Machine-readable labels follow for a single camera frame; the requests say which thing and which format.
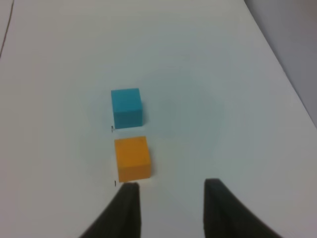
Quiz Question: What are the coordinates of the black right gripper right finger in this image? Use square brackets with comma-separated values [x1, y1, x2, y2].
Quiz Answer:
[203, 178, 280, 238]

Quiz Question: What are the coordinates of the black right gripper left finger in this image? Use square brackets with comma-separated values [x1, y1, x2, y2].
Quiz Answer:
[81, 182, 142, 238]

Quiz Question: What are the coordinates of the orange cube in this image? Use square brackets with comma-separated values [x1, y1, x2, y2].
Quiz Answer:
[114, 136, 152, 182]

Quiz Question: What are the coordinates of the blue cube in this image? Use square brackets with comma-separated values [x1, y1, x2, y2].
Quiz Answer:
[111, 88, 143, 129]

